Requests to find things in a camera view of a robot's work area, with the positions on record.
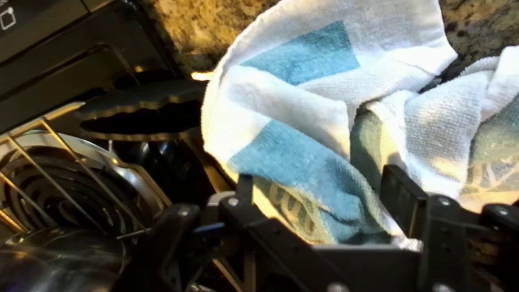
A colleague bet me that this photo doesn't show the black tongs with steel arms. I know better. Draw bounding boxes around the black tongs with steel arms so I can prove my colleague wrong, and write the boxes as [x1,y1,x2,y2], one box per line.
[73,78,204,145]

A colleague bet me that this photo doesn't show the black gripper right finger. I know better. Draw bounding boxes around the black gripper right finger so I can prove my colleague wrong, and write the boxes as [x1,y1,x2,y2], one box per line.
[380,164,519,292]

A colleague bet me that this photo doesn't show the white and blue folded towel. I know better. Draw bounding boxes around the white and blue folded towel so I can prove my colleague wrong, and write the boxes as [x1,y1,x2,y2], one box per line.
[367,44,519,216]

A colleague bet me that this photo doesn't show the white towel with blue leaf band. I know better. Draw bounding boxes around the white towel with blue leaf band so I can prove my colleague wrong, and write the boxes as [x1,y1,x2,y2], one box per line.
[200,0,461,252]

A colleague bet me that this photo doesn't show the large stainless steel pot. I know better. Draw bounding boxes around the large stainless steel pot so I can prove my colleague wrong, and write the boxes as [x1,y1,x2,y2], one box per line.
[0,226,130,292]

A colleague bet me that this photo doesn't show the metal wire stove grate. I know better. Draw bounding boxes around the metal wire stove grate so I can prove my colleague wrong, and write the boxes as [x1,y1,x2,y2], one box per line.
[0,117,165,236]

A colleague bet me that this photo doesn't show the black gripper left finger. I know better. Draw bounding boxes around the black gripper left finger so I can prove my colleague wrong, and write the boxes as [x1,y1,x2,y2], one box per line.
[115,174,326,292]

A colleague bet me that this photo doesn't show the black coil burner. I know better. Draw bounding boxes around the black coil burner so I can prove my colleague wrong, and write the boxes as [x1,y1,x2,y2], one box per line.
[0,132,170,236]

